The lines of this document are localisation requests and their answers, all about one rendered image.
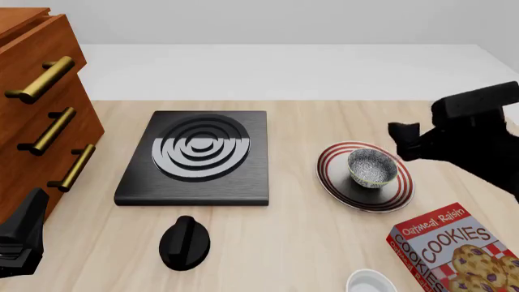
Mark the wooden drawer, mid-sized front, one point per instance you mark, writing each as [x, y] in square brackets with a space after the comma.
[83, 100]

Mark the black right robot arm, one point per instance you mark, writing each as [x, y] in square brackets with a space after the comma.
[478, 152]

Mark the speckled patterned bowl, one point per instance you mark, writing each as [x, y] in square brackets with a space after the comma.
[371, 168]

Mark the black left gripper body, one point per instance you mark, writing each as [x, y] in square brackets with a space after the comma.
[18, 258]

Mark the white ramekin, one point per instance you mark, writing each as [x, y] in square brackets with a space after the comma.
[369, 283]

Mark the round black stove knob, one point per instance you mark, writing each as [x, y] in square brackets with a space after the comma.
[184, 243]

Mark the red oatmeal raisin cookies box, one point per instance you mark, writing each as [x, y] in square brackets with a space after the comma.
[454, 243]

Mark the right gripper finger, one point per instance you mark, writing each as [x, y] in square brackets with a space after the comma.
[399, 140]

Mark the wooden drawer, largest front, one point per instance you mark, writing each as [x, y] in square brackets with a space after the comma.
[61, 39]

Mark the plate with red rings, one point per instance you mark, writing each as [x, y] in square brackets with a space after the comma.
[336, 182]

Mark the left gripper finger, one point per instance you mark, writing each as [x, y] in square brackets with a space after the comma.
[30, 216]

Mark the flat black stove plate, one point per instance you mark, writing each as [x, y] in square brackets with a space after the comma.
[134, 182]

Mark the wooden drawer, smallest front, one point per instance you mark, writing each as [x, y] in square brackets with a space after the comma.
[48, 170]

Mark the wooden cabinet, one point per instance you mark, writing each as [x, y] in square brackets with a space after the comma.
[24, 33]

